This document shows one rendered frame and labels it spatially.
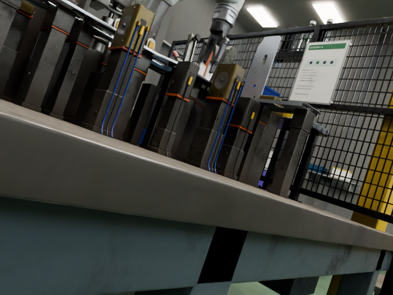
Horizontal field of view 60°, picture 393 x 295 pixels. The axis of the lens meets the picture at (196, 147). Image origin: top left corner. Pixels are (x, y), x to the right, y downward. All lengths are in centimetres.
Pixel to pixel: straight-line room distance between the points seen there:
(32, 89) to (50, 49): 12
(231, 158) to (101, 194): 97
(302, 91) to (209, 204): 147
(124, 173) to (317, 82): 153
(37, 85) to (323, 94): 118
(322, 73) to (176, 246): 145
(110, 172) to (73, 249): 8
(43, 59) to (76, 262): 79
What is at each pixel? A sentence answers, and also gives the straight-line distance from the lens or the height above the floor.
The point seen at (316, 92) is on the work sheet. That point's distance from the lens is 168.
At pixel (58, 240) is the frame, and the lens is 26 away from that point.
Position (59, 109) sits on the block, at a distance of 108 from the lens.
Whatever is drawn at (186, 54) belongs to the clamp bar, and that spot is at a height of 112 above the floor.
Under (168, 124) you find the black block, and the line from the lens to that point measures 103.
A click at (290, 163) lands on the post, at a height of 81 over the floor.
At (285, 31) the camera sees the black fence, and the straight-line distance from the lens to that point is 198.
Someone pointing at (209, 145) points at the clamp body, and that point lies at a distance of 107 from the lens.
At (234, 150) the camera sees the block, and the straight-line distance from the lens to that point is 117.
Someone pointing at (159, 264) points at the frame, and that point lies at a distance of 34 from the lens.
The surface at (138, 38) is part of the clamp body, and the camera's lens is 94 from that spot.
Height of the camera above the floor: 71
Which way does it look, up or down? 3 degrees up
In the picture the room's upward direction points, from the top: 19 degrees clockwise
